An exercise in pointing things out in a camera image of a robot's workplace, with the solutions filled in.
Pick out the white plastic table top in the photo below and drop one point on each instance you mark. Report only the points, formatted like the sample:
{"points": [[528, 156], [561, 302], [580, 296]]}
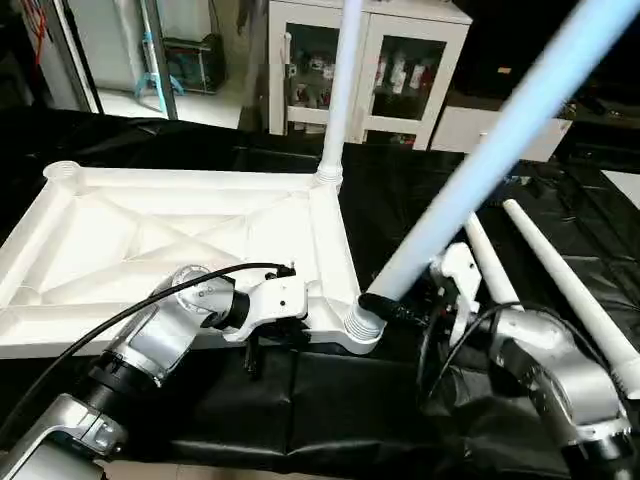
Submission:
{"points": [[120, 240]]}

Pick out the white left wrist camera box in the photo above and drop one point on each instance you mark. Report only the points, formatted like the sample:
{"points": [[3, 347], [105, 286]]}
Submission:
{"points": [[272, 300]]}

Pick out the black work mat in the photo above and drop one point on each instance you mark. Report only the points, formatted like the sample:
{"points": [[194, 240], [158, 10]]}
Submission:
{"points": [[350, 420]]}

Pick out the white drawer unit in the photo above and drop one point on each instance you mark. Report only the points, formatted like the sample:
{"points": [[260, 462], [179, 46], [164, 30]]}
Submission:
{"points": [[470, 130]]}

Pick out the white glass door cabinet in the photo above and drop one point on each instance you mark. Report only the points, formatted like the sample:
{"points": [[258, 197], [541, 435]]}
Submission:
{"points": [[390, 70]]}

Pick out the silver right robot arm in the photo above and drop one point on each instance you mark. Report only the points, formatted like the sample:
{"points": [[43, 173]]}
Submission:
{"points": [[560, 380]]}

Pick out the white plastic table leg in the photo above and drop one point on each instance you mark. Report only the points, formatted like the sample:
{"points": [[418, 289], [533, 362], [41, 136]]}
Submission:
{"points": [[490, 265], [570, 290], [340, 90], [500, 140]]}

